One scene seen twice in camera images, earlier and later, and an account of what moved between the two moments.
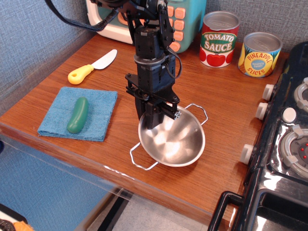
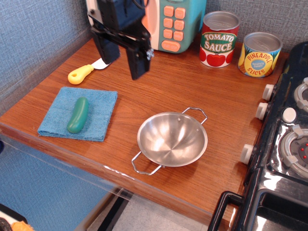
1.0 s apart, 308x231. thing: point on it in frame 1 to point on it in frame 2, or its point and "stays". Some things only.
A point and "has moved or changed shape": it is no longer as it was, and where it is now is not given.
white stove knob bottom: [246, 153] stays
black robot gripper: [154, 81] to [121, 21]
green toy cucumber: [81, 110] stays
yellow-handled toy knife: [76, 75] stays
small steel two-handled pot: [175, 143] has moved or changed shape
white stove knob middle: [261, 110] stays
